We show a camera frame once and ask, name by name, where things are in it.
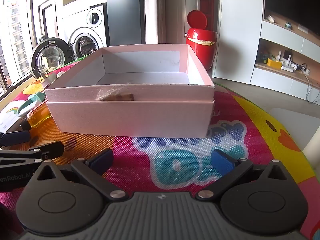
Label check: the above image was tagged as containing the yellow liquid bottle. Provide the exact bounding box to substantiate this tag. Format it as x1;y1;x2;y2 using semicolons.
20;104;53;131

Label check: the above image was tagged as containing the red trash bin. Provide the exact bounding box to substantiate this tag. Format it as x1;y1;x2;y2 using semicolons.
185;10;218;72

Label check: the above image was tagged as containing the white panel door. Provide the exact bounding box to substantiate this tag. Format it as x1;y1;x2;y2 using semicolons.
38;0;60;40

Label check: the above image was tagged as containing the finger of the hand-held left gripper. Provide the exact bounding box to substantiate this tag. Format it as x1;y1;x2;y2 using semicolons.
0;141;65;167
0;131;31;148

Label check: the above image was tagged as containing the round washing machine door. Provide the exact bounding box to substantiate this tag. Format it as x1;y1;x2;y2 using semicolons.
30;37;73;79

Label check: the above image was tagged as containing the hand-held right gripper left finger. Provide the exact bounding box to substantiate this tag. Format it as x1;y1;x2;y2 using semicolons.
36;148;129;202

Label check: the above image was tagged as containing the white cable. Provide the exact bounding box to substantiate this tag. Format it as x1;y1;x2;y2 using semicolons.
303;73;320;103

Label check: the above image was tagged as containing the pink cardboard box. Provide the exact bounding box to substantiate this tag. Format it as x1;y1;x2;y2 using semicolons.
44;44;215;138

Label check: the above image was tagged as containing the colourful printed play mat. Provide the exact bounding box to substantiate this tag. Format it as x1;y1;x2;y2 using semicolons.
0;61;320;240

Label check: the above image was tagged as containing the yellow toy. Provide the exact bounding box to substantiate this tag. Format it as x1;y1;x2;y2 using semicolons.
267;58;282;70

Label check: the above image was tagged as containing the teal white tube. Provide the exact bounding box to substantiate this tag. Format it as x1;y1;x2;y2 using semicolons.
19;91;48;117

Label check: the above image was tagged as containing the white wall cabinet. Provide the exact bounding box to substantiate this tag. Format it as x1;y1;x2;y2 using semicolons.
212;0;320;99

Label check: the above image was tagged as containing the white washing machine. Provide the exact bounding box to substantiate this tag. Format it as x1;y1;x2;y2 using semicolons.
61;3;108;63

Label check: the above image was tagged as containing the white power strip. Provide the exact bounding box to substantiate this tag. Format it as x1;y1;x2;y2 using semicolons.
281;64;311;74

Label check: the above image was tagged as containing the black window frame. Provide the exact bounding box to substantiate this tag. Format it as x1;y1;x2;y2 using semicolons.
0;0;34;100

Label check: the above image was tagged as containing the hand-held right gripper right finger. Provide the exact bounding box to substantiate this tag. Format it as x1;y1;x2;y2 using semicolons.
195;149;288;202

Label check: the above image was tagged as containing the white upright device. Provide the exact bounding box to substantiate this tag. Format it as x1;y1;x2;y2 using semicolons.
276;50;293;67

